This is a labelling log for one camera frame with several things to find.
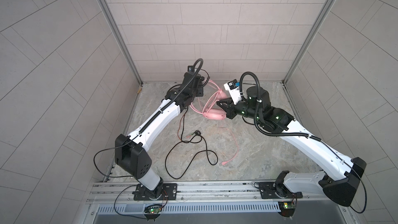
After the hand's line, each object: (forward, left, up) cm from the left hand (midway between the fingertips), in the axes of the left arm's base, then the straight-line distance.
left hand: (200, 82), depth 79 cm
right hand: (-17, -8, +5) cm, 19 cm away
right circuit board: (-51, -39, -27) cm, 70 cm away
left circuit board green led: (-52, +18, -23) cm, 60 cm away
